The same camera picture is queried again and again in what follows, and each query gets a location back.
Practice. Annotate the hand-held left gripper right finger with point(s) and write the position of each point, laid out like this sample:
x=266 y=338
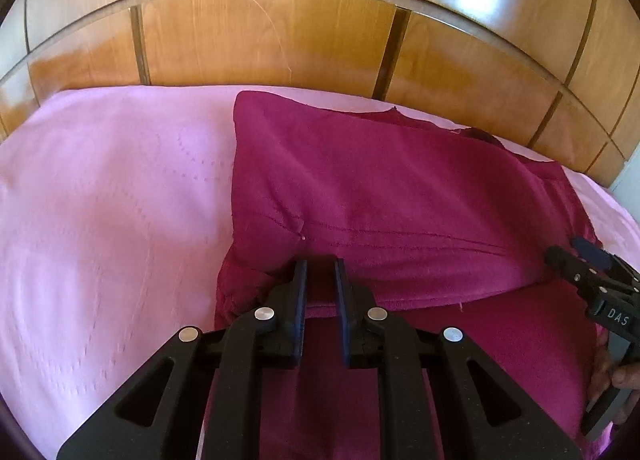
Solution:
x=345 y=312

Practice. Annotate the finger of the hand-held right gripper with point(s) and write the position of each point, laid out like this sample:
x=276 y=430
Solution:
x=592 y=254
x=562 y=262

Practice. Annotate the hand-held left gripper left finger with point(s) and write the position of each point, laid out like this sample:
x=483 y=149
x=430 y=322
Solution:
x=297 y=310

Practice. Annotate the maroon fleece garment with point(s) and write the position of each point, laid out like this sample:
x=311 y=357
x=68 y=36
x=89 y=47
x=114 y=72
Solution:
x=400 y=190

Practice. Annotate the person's right hand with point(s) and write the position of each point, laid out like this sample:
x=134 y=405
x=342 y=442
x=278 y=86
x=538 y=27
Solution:
x=627 y=382

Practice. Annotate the pink bed sheet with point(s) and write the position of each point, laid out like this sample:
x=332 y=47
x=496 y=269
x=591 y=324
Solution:
x=100 y=215

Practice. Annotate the wooden wardrobe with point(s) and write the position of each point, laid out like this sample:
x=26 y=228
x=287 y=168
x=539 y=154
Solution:
x=250 y=34

